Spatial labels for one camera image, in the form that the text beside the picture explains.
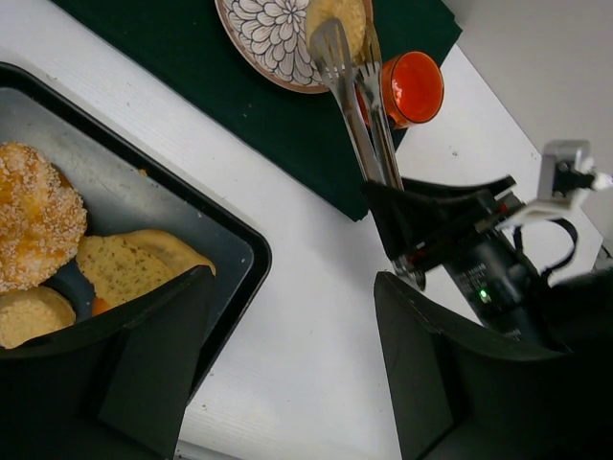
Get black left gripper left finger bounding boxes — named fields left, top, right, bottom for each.
left=1, top=266, right=214, bottom=459

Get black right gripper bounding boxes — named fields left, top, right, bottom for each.
left=359, top=174, right=576, bottom=344

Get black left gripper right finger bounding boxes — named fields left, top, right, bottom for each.
left=375, top=272, right=612, bottom=459

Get herb bread slice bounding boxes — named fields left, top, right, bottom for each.
left=76, top=229, right=216, bottom=309

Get metal serving tongs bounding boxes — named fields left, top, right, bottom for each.
left=309, top=17, right=403, bottom=190

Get round scone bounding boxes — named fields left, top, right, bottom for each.
left=305, top=0, right=367, bottom=59

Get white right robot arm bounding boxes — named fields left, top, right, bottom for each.
left=361, top=140, right=612, bottom=352

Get orange pastry piece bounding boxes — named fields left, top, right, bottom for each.
left=91, top=297, right=112, bottom=316

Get small round biscuit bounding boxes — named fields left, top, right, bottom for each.
left=1, top=287, right=76, bottom=349

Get orange ceramic mug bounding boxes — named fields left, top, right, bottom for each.
left=381, top=51, right=444, bottom=129

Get sugared round bun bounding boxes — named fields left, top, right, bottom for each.
left=1, top=142, right=87, bottom=294

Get black baking tray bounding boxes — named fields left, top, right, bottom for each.
left=1, top=62, right=272, bottom=391

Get floral patterned plate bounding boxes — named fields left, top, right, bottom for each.
left=214, top=0, right=375, bottom=94

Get dark green cloth mat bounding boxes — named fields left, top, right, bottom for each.
left=50, top=0, right=464, bottom=222

